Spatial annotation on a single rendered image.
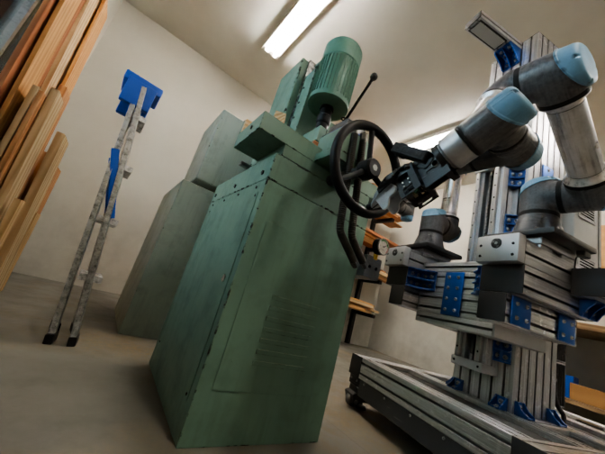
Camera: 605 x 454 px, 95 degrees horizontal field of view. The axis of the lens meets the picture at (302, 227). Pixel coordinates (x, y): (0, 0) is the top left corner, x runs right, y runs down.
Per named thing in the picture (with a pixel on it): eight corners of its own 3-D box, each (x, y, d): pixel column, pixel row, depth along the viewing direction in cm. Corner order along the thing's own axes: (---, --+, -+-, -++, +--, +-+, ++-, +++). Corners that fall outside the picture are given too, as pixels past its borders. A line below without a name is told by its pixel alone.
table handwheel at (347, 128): (343, 98, 74) (409, 139, 89) (301, 125, 90) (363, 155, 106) (331, 204, 69) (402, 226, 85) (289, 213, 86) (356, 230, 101)
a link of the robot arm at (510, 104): (547, 123, 50) (529, 98, 45) (486, 164, 56) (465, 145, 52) (523, 99, 54) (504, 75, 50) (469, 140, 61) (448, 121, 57)
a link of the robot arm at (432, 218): (413, 229, 148) (418, 205, 151) (428, 238, 155) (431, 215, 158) (435, 228, 138) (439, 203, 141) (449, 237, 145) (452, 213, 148)
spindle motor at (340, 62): (324, 86, 107) (343, 26, 115) (299, 105, 122) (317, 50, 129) (356, 112, 116) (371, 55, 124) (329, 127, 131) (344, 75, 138)
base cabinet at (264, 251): (172, 450, 63) (266, 176, 81) (146, 363, 111) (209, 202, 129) (319, 443, 86) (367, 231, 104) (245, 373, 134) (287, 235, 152)
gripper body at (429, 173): (397, 200, 62) (446, 165, 54) (387, 174, 67) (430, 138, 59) (418, 211, 66) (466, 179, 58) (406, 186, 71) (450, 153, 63)
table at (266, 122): (274, 113, 73) (280, 95, 75) (232, 147, 98) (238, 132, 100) (407, 205, 104) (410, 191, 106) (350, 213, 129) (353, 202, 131)
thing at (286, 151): (282, 154, 85) (285, 143, 86) (253, 170, 103) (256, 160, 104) (367, 206, 106) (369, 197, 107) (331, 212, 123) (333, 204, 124)
